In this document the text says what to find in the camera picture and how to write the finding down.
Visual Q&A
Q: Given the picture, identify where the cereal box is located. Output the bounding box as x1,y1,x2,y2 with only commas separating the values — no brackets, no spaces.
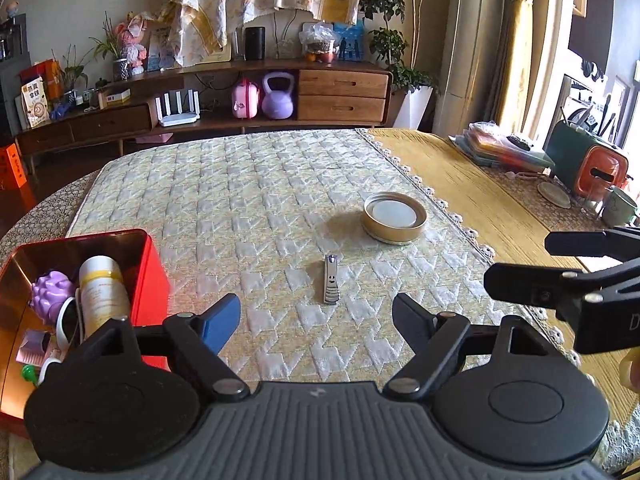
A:
20,75,52,129

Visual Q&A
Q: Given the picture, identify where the red tin box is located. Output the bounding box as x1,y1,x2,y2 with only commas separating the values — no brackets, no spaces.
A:
0,228,172,438

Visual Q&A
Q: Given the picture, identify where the small green potted plant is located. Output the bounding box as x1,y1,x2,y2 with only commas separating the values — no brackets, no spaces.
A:
51,44,89,107

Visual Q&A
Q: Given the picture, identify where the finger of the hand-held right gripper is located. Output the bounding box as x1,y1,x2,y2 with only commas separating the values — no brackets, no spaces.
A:
483,262,603,312
544,226,640,264

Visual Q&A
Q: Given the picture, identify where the white quilted mat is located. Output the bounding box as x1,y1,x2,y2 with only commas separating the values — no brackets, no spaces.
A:
65,129,576,386

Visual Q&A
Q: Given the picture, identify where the white router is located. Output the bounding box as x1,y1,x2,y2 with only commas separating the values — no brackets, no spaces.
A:
154,88,202,128

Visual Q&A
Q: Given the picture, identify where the person's right hand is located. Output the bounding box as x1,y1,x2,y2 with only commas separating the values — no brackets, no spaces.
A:
619,353,640,397

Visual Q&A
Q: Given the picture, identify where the round coaster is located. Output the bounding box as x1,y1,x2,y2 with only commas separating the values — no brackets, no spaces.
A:
537,181,572,210

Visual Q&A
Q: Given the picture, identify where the stack of folders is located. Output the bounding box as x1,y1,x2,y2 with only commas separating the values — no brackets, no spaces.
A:
448,120,557,169

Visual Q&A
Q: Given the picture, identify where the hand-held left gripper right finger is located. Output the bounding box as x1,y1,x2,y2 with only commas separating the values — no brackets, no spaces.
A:
382,293,572,404

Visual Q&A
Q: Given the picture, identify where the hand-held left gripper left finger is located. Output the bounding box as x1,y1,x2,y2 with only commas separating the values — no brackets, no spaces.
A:
65,293,252,404

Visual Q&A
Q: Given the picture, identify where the beige patterned tablecloth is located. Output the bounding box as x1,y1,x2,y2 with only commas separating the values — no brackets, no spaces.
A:
0,169,102,261

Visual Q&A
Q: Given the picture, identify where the red orange carton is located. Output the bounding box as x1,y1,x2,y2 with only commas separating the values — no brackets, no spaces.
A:
19,59,64,102

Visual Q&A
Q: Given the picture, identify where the black cylinder speaker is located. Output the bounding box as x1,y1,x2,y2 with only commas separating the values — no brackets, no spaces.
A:
244,26,266,61

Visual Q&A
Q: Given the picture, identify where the clear plastic bag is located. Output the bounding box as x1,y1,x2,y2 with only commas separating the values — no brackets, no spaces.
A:
298,22,335,64

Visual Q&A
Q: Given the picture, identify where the green mug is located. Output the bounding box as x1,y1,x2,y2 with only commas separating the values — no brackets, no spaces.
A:
602,185,639,229

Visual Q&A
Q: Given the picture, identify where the white bottle yellow label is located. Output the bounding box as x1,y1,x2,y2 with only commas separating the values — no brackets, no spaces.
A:
77,255,133,339

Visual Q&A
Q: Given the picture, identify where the round metal jar lid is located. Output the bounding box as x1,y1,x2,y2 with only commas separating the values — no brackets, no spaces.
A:
360,192,428,246

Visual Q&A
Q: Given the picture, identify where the purple bumpy toy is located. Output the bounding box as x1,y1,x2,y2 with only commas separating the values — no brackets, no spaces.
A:
29,270,77,325

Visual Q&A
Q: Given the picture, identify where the small yellow white box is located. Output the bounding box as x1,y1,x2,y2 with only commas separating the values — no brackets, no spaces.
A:
97,88,132,110

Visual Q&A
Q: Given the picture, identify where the yellow curtain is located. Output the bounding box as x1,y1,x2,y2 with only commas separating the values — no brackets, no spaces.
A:
492,0,556,137

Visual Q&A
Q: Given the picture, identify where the pink toy suitcase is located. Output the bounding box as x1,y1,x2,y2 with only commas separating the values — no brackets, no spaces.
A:
231,77,262,120

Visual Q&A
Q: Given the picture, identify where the silver nail clipper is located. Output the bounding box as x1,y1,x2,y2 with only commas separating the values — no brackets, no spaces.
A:
323,254,340,305

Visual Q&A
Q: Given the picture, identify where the pink plush doll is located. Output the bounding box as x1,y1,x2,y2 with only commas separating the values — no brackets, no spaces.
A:
116,10,149,77

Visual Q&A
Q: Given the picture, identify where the black mini fridge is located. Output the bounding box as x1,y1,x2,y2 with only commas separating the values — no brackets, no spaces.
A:
0,55,26,136

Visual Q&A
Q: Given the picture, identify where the potted plant patterned pot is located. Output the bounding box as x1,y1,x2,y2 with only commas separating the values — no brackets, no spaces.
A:
89,11,133,82

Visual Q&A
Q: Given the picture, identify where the black coffee machine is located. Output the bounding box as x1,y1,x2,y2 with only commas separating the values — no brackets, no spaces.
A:
0,14,28,63

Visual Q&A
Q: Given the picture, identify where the yellow lace-edged tablecloth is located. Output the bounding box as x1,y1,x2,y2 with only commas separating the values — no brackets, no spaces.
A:
356,127,640,461

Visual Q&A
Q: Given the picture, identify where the blue picture card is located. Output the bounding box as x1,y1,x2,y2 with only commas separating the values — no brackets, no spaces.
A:
147,24,176,72

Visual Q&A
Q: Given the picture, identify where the potted tree white planter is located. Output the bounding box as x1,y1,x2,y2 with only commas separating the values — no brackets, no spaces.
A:
359,0,451,131

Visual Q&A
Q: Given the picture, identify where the orange gift box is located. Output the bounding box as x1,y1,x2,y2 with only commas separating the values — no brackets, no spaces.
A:
0,142,27,192

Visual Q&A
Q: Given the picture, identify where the wooden tv cabinet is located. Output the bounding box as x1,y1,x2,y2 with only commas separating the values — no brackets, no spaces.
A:
14,59,394,173

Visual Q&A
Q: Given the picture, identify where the purple kettlebell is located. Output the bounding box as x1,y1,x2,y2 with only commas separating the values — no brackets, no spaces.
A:
261,71,295,120

